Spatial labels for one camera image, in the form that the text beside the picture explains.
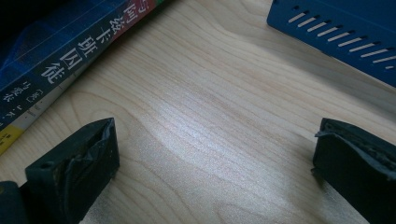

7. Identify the teal picture-cover book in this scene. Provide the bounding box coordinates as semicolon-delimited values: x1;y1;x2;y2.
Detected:
0;0;171;157

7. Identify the blue book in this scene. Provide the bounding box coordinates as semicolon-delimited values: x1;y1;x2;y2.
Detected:
0;0;132;92

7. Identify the blue plastic file rack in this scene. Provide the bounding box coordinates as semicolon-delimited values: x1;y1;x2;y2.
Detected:
266;0;396;88

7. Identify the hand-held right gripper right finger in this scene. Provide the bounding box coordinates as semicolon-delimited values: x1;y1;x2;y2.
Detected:
312;117;396;224

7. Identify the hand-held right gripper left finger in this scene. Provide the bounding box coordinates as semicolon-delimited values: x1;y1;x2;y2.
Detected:
20;117;120;224

